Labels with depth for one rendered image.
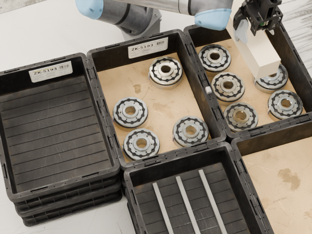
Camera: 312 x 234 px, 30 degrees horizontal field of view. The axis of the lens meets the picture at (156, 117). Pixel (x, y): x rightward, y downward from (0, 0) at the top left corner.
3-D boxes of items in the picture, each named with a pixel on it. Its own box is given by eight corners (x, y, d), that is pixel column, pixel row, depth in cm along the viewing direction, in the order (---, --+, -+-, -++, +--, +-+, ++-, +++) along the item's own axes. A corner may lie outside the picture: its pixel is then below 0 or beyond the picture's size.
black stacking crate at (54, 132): (-7, 97, 177) (-17, 77, 167) (87, 74, 182) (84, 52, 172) (17, 216, 158) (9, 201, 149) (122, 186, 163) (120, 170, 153)
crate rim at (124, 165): (85, 55, 173) (84, 50, 171) (180, 32, 178) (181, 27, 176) (122, 172, 155) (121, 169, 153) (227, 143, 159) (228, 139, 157)
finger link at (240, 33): (235, 55, 152) (249, 31, 145) (225, 38, 154) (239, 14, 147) (245, 54, 153) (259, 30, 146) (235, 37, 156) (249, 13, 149)
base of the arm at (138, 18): (116, 18, 204) (94, 11, 197) (139, -17, 198) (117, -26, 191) (135, 44, 195) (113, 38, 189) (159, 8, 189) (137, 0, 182)
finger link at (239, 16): (230, 31, 149) (244, 7, 143) (228, 26, 150) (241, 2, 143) (245, 29, 151) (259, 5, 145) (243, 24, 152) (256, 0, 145)
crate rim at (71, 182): (-16, 80, 169) (-17, 75, 167) (85, 55, 173) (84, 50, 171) (9, 204, 150) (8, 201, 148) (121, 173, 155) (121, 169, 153)
